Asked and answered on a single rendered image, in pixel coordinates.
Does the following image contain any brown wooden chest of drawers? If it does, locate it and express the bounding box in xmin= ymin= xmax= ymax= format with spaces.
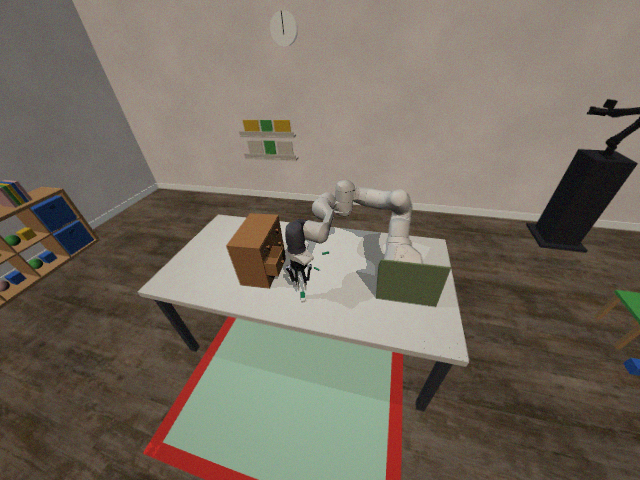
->
xmin=226 ymin=213 xmax=279 ymax=288

